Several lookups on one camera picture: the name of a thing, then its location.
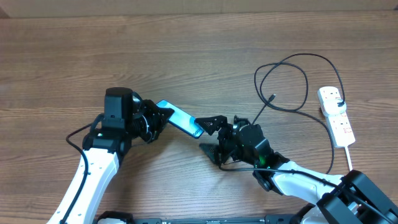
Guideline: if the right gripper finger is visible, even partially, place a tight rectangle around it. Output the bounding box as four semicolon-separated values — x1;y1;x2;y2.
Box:
199;143;221;164
195;116;228;136

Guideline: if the blue Galaxy S24+ smartphone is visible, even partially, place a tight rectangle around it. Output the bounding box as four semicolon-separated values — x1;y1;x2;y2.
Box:
156;100;204;139

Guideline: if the black USB charging cable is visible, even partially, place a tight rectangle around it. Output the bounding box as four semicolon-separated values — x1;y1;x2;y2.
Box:
251;53;346;174

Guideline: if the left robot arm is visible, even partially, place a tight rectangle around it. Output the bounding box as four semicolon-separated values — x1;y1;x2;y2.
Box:
49;87;174;223

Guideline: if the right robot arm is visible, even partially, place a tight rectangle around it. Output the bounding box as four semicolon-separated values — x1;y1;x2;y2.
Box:
195;116;397;223

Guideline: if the white charger plug adapter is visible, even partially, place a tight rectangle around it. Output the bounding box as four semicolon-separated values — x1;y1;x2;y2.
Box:
322;99;346;117

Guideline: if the white power strip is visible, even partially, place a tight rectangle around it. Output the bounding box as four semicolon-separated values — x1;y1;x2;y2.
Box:
317;86;355;148

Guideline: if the white power strip cord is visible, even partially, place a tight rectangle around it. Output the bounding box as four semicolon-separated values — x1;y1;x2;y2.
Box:
343;146;354;170

